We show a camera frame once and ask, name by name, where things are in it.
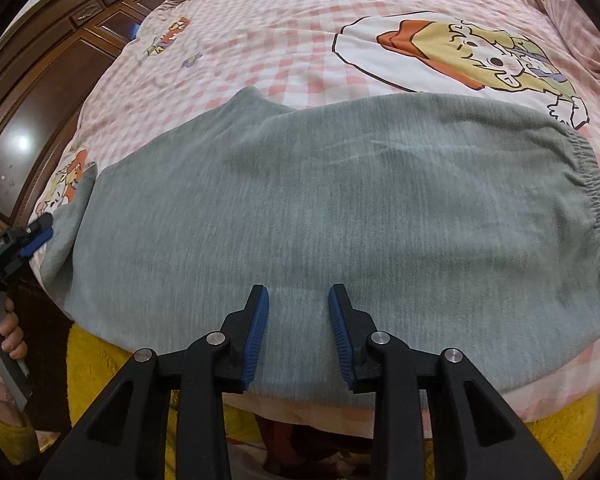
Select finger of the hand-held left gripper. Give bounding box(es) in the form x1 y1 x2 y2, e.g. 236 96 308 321
16 212 55 262

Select pink checked printed bedsheet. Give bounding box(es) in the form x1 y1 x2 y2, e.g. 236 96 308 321
30 0 600 426

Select yellow fleece garment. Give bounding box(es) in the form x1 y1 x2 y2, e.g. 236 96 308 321
66 324 600 480

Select grey pants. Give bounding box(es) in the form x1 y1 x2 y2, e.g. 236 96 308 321
42 86 600 403

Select person's left forearm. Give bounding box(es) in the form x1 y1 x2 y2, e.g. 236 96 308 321
0 404 39 467

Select person's left hand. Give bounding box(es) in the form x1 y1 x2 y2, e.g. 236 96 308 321
0 298 29 411

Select dark wooden headboard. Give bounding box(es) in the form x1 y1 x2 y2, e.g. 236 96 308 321
0 0 206 231

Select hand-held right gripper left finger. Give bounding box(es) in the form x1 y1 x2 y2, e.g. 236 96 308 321
40 284 270 480

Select pink checked pillow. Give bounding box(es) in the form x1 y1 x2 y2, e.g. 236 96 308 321
529 0 600 92

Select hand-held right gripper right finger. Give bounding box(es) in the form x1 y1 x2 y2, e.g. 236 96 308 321
328 284 563 480

